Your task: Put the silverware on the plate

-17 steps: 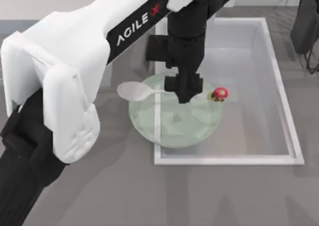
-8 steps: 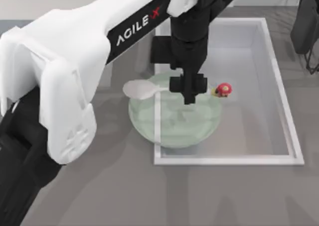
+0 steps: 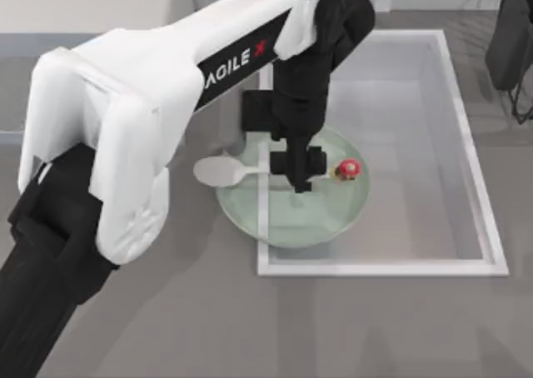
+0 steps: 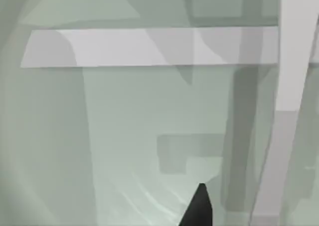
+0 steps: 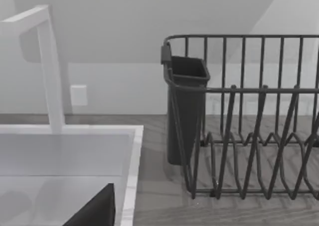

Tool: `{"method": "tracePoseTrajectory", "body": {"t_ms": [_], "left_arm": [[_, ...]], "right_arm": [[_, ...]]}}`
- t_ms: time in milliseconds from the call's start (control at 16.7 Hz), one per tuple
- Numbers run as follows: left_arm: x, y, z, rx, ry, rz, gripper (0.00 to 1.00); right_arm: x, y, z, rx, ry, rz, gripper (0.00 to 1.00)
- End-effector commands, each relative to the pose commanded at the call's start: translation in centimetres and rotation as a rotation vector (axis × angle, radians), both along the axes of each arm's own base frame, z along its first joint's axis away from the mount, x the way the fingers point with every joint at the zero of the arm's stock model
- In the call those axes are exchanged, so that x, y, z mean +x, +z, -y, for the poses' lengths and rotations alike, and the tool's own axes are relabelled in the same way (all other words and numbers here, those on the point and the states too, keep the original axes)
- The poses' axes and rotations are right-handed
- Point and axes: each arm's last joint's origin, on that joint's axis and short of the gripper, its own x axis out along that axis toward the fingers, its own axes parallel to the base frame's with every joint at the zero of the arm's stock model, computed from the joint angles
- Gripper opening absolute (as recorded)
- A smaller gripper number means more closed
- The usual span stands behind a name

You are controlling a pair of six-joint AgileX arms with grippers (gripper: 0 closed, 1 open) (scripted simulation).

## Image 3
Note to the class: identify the white spoon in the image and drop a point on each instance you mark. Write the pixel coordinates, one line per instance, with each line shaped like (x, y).
(216, 172)

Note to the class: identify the pale green plate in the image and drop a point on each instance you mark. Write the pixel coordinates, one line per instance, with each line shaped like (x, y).
(291, 222)

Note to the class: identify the red mushroom toy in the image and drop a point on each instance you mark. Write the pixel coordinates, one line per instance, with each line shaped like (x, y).
(347, 170)

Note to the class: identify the white sink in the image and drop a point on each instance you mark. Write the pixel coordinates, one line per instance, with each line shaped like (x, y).
(416, 165)

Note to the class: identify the white wall socket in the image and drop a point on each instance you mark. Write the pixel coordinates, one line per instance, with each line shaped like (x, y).
(383, 0)

